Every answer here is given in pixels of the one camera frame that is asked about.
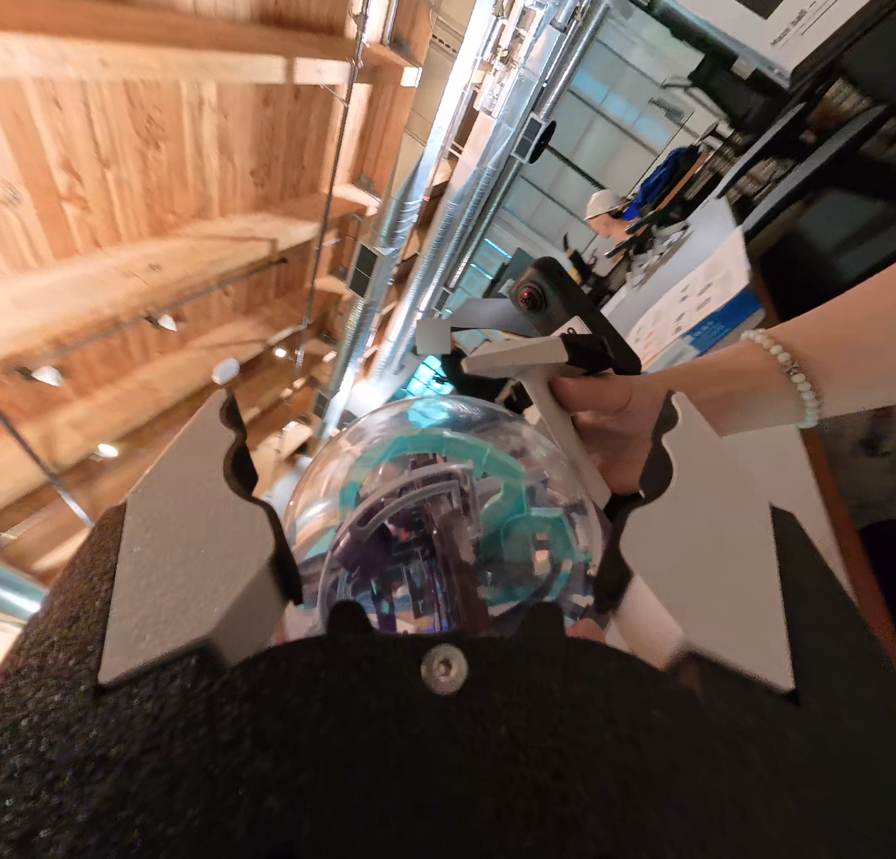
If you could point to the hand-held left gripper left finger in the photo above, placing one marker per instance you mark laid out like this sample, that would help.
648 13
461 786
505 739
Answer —
182 544

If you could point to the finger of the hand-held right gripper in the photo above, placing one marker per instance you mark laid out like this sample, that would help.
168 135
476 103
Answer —
490 316
511 362

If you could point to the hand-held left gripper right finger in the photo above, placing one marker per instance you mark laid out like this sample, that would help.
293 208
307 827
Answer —
707 558

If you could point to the clear plastic maze ball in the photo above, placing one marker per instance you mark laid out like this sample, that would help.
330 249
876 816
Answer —
448 509

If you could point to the person's right forearm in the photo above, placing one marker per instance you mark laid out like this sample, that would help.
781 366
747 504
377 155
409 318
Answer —
861 327

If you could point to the person's right hand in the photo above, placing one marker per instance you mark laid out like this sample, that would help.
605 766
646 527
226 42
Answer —
623 425

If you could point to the person's left hand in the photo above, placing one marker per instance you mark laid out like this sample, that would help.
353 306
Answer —
586 631

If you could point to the white paper sheet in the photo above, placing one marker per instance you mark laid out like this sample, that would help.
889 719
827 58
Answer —
700 299

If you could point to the white hard hat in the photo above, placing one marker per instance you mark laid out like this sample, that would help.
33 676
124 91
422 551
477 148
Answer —
602 202

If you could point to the grey sprinkler pipe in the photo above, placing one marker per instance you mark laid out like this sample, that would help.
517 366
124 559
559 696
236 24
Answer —
49 474
336 159

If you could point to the shiny silver pipe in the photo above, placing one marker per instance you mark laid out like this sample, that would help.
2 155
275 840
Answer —
21 593

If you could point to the blue jacket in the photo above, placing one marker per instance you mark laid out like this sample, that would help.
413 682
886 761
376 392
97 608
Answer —
661 180

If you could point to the white spot lamp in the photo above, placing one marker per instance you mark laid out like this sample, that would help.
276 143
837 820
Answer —
225 370
166 322
47 376

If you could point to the black floor lamp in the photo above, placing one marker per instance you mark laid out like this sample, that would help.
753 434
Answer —
542 141

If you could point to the round silver duct with vents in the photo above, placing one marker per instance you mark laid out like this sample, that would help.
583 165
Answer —
392 222

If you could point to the black track light rail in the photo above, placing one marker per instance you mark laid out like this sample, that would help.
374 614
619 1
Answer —
175 306

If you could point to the rectangular metal duct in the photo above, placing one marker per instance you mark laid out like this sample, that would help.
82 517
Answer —
441 68

